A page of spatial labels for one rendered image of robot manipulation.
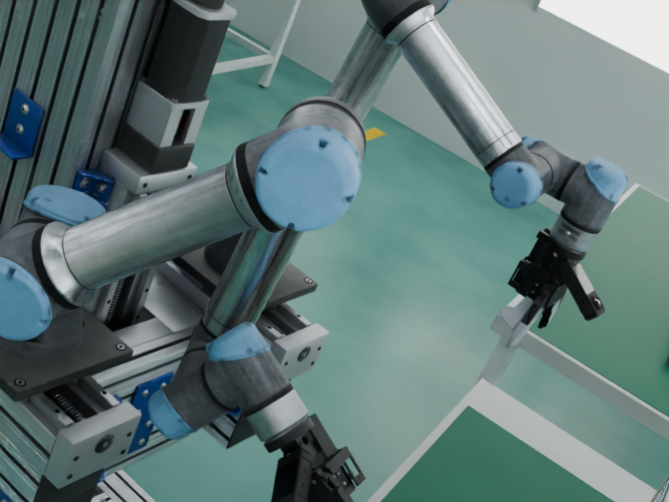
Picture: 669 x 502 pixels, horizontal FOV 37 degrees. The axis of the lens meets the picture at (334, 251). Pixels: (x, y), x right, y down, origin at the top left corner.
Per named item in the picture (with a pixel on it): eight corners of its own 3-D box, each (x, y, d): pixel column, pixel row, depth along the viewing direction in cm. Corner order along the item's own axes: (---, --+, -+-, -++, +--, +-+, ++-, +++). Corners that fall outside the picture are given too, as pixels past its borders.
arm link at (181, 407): (192, 408, 149) (250, 375, 145) (173, 455, 139) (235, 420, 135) (157, 370, 146) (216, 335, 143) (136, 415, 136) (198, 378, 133)
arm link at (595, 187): (592, 149, 173) (637, 173, 171) (562, 203, 178) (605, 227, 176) (580, 157, 167) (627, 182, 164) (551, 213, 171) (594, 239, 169)
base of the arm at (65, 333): (-41, 310, 149) (-27, 254, 145) (41, 288, 162) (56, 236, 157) (22, 370, 143) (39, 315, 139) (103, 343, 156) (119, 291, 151)
